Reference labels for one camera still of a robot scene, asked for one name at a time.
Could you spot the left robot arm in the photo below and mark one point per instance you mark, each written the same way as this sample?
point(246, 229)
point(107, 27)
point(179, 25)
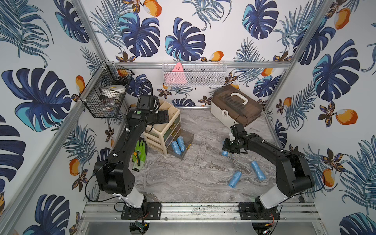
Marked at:
point(113, 174)

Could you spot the green black work glove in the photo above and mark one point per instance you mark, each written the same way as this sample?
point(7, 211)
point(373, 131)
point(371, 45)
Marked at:
point(139, 155)

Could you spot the beige drawer organizer cabinet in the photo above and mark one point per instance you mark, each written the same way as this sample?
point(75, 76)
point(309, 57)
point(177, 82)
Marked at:
point(161, 136)

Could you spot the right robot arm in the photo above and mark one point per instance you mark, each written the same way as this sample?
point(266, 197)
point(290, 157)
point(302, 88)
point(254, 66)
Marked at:
point(293, 175)

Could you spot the blue bag roll two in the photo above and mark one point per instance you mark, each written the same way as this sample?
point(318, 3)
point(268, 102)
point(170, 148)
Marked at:
point(235, 179)

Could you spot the white mesh wall basket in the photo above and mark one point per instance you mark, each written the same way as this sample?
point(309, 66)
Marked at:
point(203, 73)

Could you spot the black wire wall basket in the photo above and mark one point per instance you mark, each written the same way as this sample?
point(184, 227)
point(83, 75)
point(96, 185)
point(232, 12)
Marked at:
point(107, 74)

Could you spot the brown lid storage box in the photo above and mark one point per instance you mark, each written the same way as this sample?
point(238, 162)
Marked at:
point(231, 106)

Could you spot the blue bag roll three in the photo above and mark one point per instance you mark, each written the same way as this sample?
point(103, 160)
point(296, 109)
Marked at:
point(180, 141)

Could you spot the pink triangle item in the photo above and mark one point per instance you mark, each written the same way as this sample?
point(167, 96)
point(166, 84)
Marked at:
point(176, 76)

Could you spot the blue bag roll five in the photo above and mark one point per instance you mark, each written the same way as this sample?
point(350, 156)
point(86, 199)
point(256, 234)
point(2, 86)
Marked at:
point(259, 173)

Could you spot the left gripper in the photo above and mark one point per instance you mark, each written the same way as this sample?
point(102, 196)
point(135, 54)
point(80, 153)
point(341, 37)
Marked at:
point(162, 117)

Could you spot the transparent bottom drawer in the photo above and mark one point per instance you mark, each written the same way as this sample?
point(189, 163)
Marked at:
point(188, 140)

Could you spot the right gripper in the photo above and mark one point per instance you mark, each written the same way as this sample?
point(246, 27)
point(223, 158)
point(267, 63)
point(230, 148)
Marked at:
point(225, 147)

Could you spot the blue bag roll one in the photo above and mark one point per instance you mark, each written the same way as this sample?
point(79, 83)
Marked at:
point(176, 148)

